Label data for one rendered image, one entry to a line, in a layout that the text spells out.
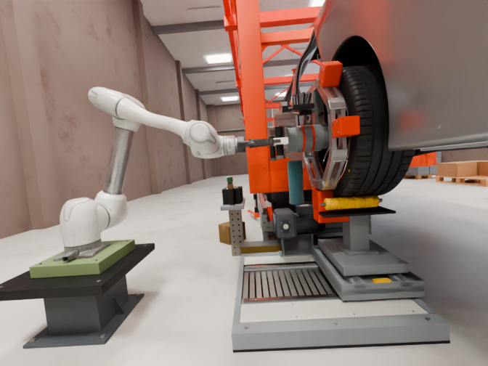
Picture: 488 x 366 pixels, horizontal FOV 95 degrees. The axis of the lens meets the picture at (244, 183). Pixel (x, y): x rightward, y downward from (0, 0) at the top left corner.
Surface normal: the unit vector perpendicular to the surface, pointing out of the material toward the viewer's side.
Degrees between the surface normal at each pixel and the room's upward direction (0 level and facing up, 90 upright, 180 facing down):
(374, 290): 90
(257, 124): 90
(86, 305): 90
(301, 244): 90
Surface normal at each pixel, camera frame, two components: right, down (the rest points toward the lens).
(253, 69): -0.04, 0.07
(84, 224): 0.68, -0.02
